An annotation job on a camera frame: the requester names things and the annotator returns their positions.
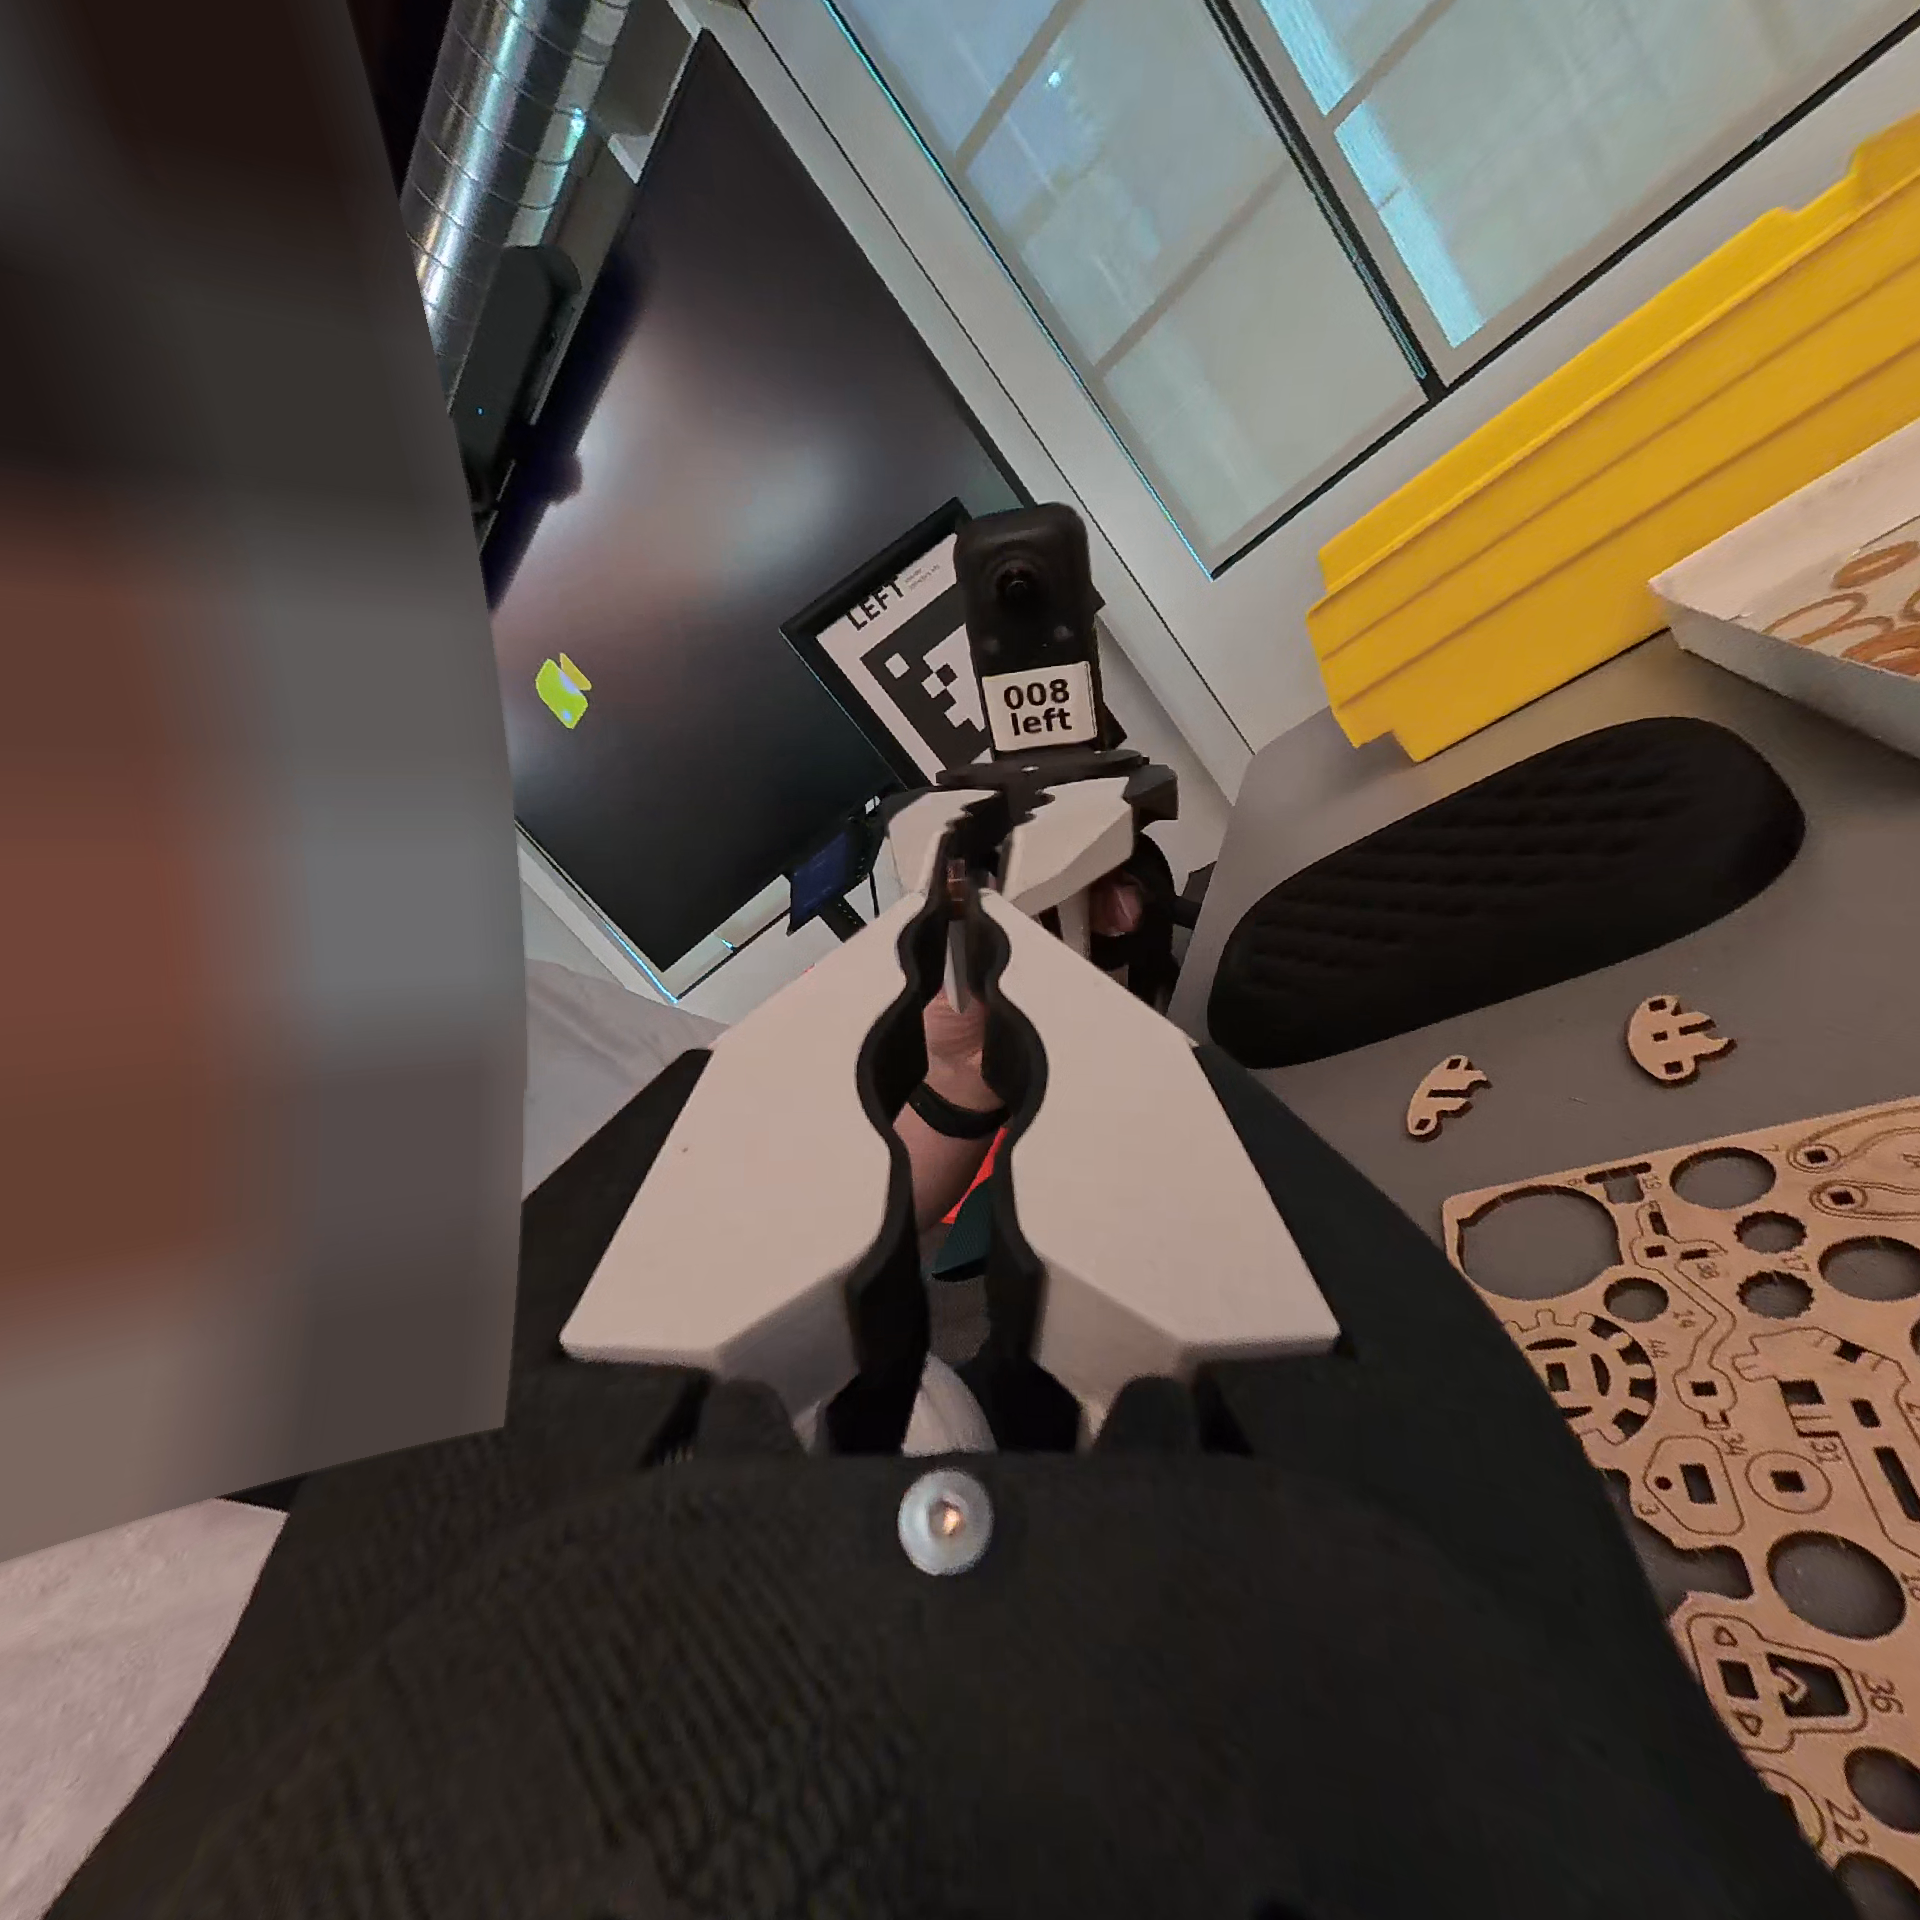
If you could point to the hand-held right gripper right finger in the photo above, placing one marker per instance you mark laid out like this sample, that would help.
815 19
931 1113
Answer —
1172 1196

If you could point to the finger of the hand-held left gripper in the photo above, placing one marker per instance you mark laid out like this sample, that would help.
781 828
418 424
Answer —
916 838
1073 838

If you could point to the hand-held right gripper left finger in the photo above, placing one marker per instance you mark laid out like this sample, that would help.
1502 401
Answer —
720 1196

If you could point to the thin wooden strip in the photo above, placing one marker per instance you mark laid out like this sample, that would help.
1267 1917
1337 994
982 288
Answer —
965 965

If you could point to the curved wooden model part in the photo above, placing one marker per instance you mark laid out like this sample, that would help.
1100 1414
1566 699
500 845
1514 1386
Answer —
1441 1105
1660 1037

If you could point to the large plywood parts sheet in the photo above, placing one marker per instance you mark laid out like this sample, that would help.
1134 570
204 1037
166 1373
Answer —
1684 1324

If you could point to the person's left hand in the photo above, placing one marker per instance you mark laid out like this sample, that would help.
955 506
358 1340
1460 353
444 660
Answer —
965 1054

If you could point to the small blue screen device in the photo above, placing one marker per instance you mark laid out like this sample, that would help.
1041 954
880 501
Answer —
828 885

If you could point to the black and white marker board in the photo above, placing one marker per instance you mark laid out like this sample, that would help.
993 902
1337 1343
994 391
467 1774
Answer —
916 660

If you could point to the black wristband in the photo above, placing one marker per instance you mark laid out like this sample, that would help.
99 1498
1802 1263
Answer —
950 1122

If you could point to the large black screen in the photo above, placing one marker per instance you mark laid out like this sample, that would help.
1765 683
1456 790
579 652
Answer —
752 376

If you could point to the large paned window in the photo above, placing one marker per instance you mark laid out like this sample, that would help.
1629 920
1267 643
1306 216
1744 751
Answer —
1198 230

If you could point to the black padded wrist rest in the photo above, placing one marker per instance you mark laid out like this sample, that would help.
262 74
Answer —
1502 873

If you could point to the yellow plastic bin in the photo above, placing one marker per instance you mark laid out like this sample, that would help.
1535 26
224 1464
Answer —
1577 526

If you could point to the white cardboard tray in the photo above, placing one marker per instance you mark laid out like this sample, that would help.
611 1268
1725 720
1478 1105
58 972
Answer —
1744 632

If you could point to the wooden rings in tray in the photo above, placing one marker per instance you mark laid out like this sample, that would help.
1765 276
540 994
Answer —
1876 570

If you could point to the black wall device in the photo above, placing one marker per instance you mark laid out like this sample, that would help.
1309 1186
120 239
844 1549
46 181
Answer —
510 360

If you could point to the silver air duct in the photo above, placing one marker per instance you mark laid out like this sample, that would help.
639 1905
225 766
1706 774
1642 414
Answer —
497 147

